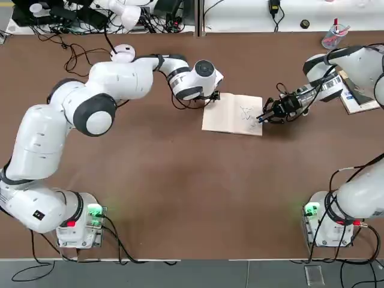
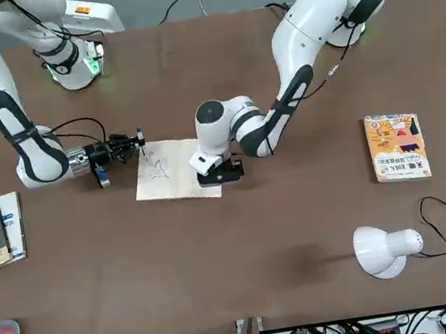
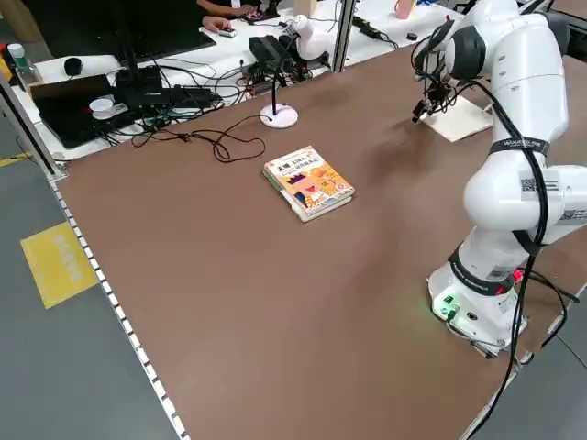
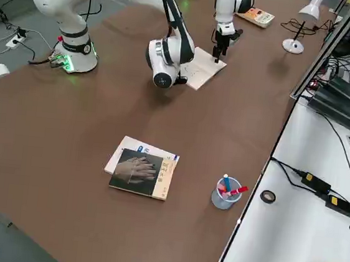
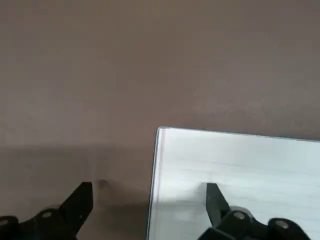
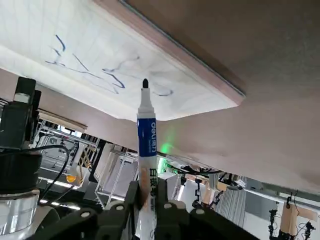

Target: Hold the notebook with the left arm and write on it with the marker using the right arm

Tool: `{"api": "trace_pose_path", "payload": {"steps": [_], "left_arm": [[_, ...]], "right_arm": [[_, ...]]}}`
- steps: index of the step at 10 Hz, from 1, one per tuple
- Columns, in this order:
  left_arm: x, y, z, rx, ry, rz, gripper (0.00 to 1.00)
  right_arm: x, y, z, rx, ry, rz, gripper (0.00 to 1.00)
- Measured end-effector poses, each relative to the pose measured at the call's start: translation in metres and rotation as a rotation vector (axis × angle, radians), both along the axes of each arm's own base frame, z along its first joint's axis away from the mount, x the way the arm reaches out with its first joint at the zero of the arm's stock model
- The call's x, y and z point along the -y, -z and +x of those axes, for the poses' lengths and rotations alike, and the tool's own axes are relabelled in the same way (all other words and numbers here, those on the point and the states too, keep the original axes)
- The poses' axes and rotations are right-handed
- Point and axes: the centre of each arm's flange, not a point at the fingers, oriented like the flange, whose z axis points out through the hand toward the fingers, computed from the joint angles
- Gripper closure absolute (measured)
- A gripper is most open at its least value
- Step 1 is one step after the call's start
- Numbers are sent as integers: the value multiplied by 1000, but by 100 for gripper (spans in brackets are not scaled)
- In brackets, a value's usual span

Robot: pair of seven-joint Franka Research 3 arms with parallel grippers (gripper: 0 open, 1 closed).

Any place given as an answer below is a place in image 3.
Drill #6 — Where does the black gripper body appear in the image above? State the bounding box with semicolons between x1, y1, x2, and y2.
422;81;456;112

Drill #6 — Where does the white notebook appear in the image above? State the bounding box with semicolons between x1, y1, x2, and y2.
417;94;495;144

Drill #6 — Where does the white side desk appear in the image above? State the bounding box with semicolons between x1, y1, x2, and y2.
8;0;478;161

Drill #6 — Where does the pink cup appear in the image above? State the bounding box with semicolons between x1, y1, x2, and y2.
391;0;417;20

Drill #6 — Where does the orange illustrated cover book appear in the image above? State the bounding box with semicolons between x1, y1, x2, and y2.
261;145;356;216

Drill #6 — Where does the white desk lamp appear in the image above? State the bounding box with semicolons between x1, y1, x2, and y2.
260;13;330;129

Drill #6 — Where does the black ribbed power supply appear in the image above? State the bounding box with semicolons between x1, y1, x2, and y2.
249;35;297;77

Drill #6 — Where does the black keyboard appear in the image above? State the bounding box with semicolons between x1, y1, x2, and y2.
132;27;217;63

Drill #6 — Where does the black box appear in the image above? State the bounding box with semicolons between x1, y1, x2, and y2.
113;66;165;105

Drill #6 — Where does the white tape roll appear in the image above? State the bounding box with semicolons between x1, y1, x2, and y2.
88;97;116;121

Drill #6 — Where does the black monitor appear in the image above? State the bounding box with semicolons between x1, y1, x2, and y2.
27;0;205;61

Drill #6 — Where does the dark laptop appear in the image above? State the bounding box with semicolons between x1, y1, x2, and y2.
29;72;137;150

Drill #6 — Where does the yellow floor sticker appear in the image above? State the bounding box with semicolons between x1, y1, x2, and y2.
19;222;100;311

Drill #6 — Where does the clear bottle with white cap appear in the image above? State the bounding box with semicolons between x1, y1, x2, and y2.
6;43;39;88

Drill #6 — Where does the aluminium frame post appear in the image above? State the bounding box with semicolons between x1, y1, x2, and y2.
0;75;70;180
332;0;358;74

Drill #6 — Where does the black lamp cable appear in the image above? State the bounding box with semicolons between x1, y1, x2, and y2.
131;114;267;164

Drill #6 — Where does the black arm base cable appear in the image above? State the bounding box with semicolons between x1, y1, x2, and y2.
515;268;580;352

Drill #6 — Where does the long black arm cable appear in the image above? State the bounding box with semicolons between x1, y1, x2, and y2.
410;22;551;440

